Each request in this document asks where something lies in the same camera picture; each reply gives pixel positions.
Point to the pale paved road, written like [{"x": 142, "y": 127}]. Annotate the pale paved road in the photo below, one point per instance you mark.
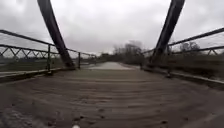
[{"x": 109, "y": 65}]

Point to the row of bare trees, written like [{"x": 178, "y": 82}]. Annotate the row of bare trees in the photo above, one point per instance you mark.
[{"x": 130, "y": 51}]

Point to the wooden plank bridge deck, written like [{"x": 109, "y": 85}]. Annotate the wooden plank bridge deck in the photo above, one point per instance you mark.
[{"x": 110, "y": 96}]

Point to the dark steel bridge beam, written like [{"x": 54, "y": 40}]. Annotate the dark steel bridge beam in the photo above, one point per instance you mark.
[
  {"x": 166, "y": 30},
  {"x": 55, "y": 33}
]

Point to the robot's own part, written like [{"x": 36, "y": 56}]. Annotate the robot's own part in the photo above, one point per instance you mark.
[{"x": 76, "y": 126}]

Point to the dark metal bridge railing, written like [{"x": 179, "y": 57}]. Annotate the dark metal bridge railing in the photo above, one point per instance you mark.
[
  {"x": 200, "y": 50},
  {"x": 20, "y": 52}
]

